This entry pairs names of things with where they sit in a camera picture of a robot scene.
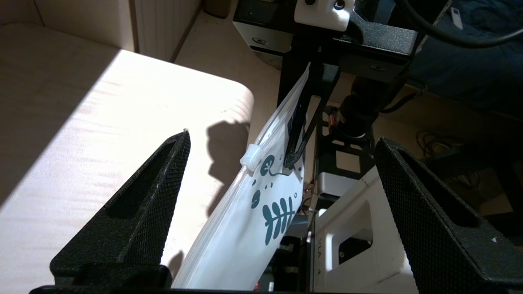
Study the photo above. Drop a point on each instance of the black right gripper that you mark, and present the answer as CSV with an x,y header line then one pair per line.
x,y
376,41

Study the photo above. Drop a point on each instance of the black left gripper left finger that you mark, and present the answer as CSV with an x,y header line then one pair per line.
x,y
135,228

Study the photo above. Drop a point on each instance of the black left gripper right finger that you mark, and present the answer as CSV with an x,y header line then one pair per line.
x,y
441,228

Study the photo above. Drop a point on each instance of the white floral plastic bag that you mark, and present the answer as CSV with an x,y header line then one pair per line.
x,y
245,228

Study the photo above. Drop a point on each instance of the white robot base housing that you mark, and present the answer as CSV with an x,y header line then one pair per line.
x,y
359,245

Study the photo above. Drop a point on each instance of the light wooden desk with shelf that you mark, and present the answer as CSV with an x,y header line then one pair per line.
x,y
102,122

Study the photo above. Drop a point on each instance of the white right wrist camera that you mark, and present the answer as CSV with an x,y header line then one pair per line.
x,y
322,14

